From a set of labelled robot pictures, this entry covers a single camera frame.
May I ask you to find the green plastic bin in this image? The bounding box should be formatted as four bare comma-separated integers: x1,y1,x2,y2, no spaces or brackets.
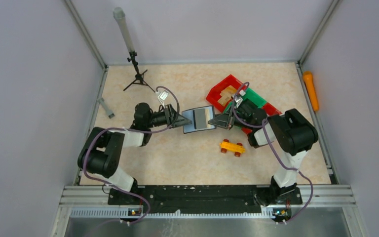
225,88,266,113

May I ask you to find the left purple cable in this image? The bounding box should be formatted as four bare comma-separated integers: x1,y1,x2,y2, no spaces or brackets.
82,85,181,226

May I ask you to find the red bin with wooden blocks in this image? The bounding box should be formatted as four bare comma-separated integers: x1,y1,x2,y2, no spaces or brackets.
206,75,242,112

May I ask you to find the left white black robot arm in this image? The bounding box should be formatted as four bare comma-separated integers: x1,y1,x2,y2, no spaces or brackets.
77,103,192,204

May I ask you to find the small grey tool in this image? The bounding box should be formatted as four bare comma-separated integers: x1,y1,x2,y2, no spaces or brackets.
97,97,115,119

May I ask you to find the black leather card holder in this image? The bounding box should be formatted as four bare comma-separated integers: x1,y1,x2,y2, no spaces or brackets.
181,105,217,134

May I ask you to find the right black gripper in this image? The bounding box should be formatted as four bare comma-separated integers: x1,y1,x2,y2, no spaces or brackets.
209,105,256,130

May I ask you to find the yellow toy brick car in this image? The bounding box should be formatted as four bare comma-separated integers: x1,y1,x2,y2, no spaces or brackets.
219,139,245,157

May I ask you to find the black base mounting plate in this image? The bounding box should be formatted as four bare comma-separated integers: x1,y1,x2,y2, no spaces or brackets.
108,185,303,214

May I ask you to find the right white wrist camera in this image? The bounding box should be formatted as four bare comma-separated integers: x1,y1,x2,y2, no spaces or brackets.
233,89,246,108

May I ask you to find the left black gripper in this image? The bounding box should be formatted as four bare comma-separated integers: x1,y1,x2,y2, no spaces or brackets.
146,103,192,129

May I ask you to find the black tripod with grey tube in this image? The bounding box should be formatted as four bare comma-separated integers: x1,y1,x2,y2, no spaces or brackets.
113,7,155,92

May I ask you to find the purple cable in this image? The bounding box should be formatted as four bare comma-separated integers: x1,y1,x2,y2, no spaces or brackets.
82,85,181,226
232,81,314,225

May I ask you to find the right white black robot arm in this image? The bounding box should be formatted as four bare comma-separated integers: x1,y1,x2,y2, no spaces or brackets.
208,99,318,206

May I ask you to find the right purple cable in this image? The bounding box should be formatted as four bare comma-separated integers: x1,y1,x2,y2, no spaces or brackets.
232,81,314,225

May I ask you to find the red bin with plastic bags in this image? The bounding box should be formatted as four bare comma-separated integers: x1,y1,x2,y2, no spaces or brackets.
239,102,282,126

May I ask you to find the orange flashlight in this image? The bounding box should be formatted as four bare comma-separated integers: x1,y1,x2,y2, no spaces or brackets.
303,71,319,112

